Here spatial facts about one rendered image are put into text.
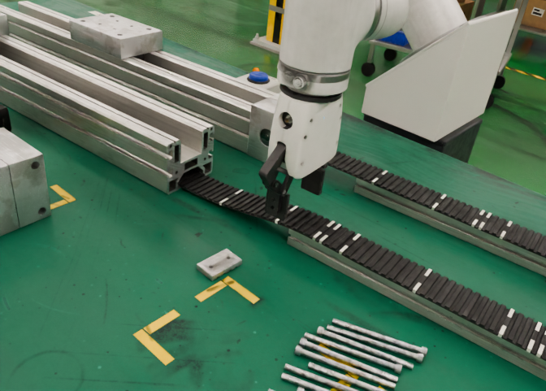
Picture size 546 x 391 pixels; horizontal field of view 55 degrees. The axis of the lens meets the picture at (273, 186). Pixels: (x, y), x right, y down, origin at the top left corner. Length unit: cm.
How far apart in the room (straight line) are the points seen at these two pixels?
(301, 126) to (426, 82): 52
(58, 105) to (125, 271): 38
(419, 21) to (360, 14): 56
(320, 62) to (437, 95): 52
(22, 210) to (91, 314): 20
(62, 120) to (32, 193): 25
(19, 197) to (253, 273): 31
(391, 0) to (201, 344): 43
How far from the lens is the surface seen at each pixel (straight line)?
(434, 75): 107
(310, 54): 58
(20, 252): 72
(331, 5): 57
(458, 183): 97
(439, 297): 65
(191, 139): 83
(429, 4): 114
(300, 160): 62
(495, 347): 65
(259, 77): 108
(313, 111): 60
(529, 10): 559
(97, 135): 89
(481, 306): 65
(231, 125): 92
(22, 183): 73
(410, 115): 111
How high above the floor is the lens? 121
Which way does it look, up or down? 31 degrees down
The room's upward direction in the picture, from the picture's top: 7 degrees clockwise
